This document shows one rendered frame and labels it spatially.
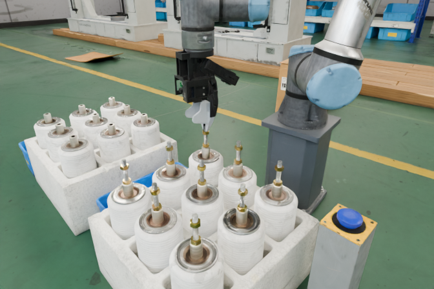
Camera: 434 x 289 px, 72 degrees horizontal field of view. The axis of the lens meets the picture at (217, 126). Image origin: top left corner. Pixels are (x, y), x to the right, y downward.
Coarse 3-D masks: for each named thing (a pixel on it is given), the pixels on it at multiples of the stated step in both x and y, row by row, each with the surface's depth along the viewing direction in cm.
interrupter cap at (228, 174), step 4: (224, 168) 76; (228, 168) 76; (232, 168) 76; (244, 168) 76; (248, 168) 76; (224, 172) 75; (228, 172) 75; (232, 172) 75; (244, 172) 75; (248, 172) 74; (252, 172) 74; (224, 176) 73; (228, 176) 73; (232, 176) 74; (236, 176) 74; (240, 176) 74; (244, 176) 73; (248, 176) 73; (252, 176) 73; (228, 180) 72; (232, 180) 71; (236, 180) 72; (240, 180) 72; (244, 180) 71; (248, 180) 72
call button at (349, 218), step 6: (342, 210) 51; (348, 210) 51; (354, 210) 51; (336, 216) 50; (342, 216) 49; (348, 216) 49; (354, 216) 49; (360, 216) 49; (342, 222) 49; (348, 222) 48; (354, 222) 48; (360, 222) 48; (354, 228) 49
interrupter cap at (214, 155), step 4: (196, 152) 84; (200, 152) 84; (212, 152) 84; (216, 152) 84; (192, 156) 81; (196, 156) 82; (200, 156) 82; (212, 156) 82; (216, 156) 82; (196, 160) 80; (204, 160) 80; (208, 160) 80; (212, 160) 80; (216, 160) 80
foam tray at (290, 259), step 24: (96, 216) 71; (312, 216) 71; (96, 240) 70; (120, 240) 64; (216, 240) 64; (264, 240) 64; (288, 240) 64; (312, 240) 70; (120, 264) 61; (264, 264) 58; (288, 264) 64; (120, 288) 67; (144, 288) 54; (168, 288) 58; (240, 288) 54; (264, 288) 58; (288, 288) 69
